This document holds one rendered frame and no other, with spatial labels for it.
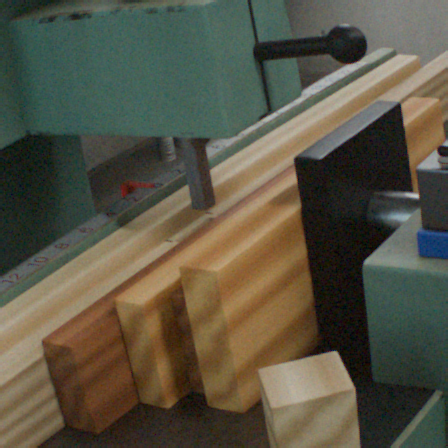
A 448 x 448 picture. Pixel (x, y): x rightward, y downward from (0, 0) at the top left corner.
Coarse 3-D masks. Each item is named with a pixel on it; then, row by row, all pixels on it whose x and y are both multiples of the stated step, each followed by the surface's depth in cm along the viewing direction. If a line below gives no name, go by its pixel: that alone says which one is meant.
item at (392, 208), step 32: (352, 128) 53; (384, 128) 55; (320, 160) 50; (352, 160) 52; (384, 160) 55; (320, 192) 51; (352, 192) 52; (384, 192) 54; (320, 224) 51; (352, 224) 53; (384, 224) 53; (320, 256) 52; (352, 256) 53; (320, 288) 53; (352, 288) 53; (320, 320) 53; (352, 320) 54
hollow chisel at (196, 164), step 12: (192, 156) 58; (204, 156) 59; (192, 168) 59; (204, 168) 59; (192, 180) 59; (204, 180) 59; (192, 192) 59; (204, 192) 59; (192, 204) 60; (204, 204) 59
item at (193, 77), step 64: (64, 0) 60; (128, 0) 55; (192, 0) 51; (256, 0) 53; (64, 64) 57; (128, 64) 54; (192, 64) 52; (256, 64) 54; (64, 128) 58; (128, 128) 56; (192, 128) 54
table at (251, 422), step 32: (320, 352) 53; (352, 352) 53; (384, 384) 49; (128, 416) 51; (160, 416) 50; (192, 416) 50; (224, 416) 49; (256, 416) 49; (384, 416) 47; (416, 416) 46
